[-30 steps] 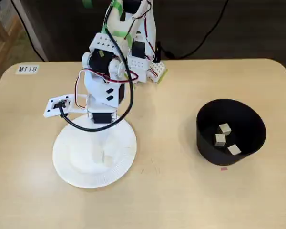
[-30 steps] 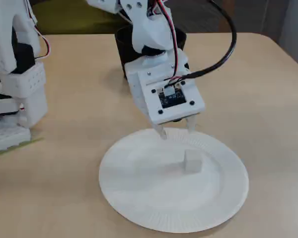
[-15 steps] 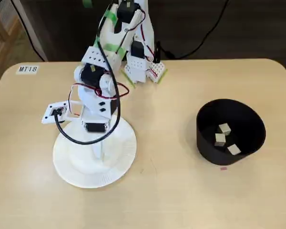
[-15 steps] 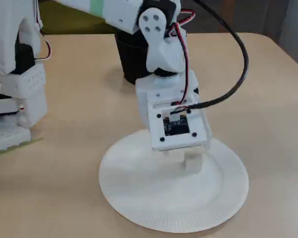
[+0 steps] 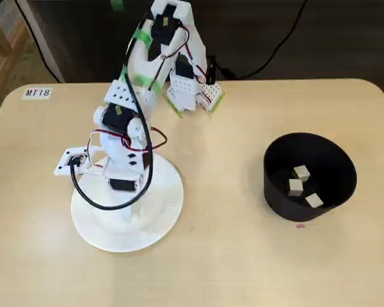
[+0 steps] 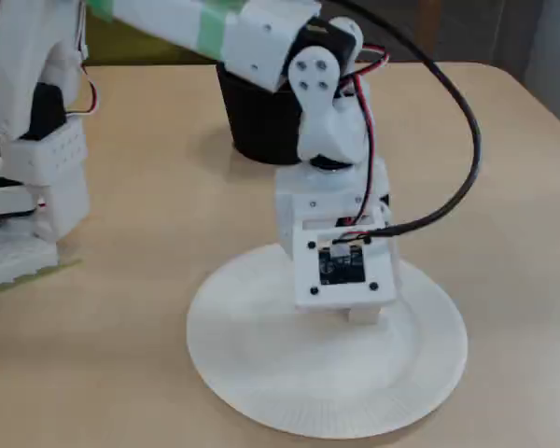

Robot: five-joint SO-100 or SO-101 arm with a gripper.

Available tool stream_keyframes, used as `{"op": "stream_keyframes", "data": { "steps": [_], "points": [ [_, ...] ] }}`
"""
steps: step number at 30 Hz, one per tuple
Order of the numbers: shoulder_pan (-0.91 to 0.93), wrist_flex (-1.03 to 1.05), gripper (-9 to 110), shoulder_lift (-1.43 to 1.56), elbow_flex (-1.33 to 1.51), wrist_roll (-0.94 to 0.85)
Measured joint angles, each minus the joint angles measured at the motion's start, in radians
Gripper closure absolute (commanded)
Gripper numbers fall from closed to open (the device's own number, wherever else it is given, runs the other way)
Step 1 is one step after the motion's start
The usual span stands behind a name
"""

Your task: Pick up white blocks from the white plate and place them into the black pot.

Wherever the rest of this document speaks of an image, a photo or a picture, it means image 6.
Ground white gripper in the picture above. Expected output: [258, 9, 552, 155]
[273, 161, 393, 253]

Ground white block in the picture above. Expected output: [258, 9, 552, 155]
[347, 305, 384, 327]

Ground black pot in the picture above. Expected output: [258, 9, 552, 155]
[216, 63, 309, 166]

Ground white paper plate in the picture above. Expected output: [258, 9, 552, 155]
[185, 242, 469, 440]

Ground brown wooden leg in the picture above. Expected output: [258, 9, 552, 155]
[413, 0, 442, 62]

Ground olive green chair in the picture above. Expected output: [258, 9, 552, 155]
[83, 11, 220, 66]

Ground red white servo wire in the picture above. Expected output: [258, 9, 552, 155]
[338, 44, 391, 230]

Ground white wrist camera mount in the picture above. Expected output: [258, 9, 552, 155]
[293, 217, 399, 314]

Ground thick black camera cable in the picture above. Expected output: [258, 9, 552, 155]
[324, 0, 484, 246]

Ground short red white wire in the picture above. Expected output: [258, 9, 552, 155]
[64, 64, 102, 118]

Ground green base plate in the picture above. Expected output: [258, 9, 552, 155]
[0, 258, 83, 300]

